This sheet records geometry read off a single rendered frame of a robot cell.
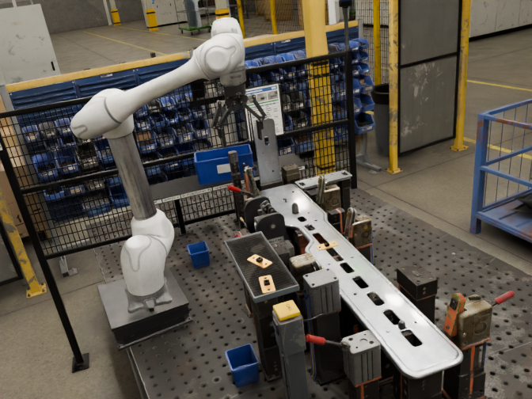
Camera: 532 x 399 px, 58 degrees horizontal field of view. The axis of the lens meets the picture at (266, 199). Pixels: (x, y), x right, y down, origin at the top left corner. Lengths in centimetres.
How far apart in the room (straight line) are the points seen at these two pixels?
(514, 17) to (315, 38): 1128
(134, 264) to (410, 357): 110
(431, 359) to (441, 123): 424
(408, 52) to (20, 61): 582
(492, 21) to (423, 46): 826
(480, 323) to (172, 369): 109
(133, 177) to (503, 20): 1220
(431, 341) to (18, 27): 772
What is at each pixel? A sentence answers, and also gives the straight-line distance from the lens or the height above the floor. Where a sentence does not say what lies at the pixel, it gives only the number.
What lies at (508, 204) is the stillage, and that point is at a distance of 418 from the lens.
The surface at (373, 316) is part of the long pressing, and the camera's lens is 156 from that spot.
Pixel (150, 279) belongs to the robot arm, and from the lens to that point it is 202.
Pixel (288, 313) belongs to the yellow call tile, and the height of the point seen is 116.
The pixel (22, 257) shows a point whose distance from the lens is 400.
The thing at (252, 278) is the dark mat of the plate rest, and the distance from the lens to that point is 149.
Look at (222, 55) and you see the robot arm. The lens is 145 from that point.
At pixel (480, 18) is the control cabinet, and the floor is 48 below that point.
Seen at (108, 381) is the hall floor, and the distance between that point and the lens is 308.
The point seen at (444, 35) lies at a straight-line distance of 526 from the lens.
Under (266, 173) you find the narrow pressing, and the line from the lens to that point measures 251.
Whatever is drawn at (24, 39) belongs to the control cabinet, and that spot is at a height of 154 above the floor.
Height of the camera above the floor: 199
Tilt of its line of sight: 25 degrees down
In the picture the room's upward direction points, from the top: 8 degrees counter-clockwise
